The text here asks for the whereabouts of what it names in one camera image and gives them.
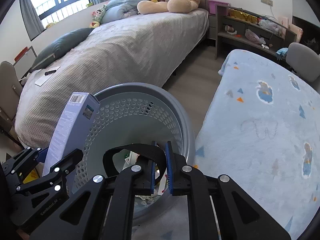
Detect clear plastic bag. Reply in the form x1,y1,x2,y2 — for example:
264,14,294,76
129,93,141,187
259,17,287,37

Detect pink gift bags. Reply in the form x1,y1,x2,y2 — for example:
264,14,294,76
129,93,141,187
277,16,303,43

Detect grey chair with wooden frame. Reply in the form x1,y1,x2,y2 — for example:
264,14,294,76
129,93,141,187
0,60,24,145

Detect white paper sheet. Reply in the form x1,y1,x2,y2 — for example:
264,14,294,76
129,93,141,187
34,66,61,86

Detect white cable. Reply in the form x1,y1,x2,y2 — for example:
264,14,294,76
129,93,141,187
267,4,283,30

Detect teal cloth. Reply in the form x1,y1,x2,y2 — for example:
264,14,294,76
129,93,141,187
276,47,288,60

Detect purple cardboard box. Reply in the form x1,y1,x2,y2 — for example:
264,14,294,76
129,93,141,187
42,92,100,194

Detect pink plastic box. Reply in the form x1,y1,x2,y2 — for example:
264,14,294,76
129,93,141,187
207,0,230,15

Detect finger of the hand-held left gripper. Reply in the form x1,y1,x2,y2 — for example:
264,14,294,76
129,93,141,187
16,149,83,195
1,147,48,175

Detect light blue quilt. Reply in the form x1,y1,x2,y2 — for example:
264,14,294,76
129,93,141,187
101,0,163,24

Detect pink plastic bag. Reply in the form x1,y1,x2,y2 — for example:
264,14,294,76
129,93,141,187
244,29,267,44

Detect white board with red edge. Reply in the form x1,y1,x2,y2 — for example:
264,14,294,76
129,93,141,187
14,46,38,80

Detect gold foil packets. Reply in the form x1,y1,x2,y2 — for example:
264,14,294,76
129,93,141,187
228,8,258,23

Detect grey shelf unit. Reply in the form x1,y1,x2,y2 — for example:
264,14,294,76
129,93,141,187
215,4,298,60

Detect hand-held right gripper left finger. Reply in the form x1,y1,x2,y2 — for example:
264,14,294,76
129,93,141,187
29,141,158,240

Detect black strap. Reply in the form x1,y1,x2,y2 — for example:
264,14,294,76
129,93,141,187
102,144,167,193

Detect grey perforated plastic basket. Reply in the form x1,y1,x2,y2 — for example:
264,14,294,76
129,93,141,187
67,82,196,228

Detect dark grey pillow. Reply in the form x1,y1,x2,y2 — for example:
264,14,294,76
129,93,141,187
31,27,94,70

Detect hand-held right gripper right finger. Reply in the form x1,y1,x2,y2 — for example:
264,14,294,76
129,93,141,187
165,141,292,240

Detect grey padded chair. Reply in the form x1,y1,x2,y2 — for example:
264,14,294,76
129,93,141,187
286,42,320,83

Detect grey bed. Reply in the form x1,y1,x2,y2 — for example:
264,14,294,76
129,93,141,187
14,0,213,153

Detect small green plush doll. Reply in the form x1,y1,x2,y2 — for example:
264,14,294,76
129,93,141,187
92,4,107,23

